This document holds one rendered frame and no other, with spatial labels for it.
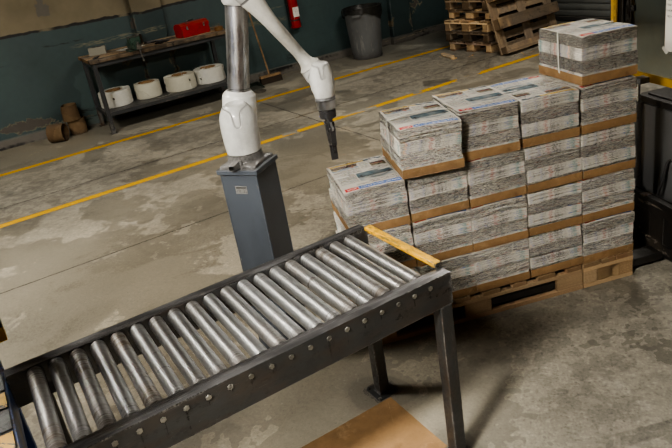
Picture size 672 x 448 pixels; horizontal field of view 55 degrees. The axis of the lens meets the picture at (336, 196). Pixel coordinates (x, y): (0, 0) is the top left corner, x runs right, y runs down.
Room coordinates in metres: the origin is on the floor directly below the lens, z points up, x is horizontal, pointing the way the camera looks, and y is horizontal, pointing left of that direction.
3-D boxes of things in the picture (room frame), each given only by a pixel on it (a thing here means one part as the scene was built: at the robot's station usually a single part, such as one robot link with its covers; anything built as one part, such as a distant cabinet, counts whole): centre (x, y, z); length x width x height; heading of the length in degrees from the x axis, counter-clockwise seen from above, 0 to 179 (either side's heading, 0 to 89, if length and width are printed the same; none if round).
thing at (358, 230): (2.03, 0.51, 0.74); 1.34 x 0.05 x 0.12; 118
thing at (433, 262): (2.11, -0.20, 0.81); 0.43 x 0.03 x 0.02; 28
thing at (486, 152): (2.95, -0.71, 0.86); 0.38 x 0.29 x 0.04; 6
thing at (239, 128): (2.78, 0.37, 1.17); 0.18 x 0.16 x 0.22; 4
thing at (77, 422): (1.56, 0.85, 0.77); 0.47 x 0.05 x 0.05; 28
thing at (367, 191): (2.93, -0.57, 0.42); 1.17 x 0.39 x 0.83; 100
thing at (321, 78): (2.84, -0.02, 1.30); 0.13 x 0.11 x 0.16; 4
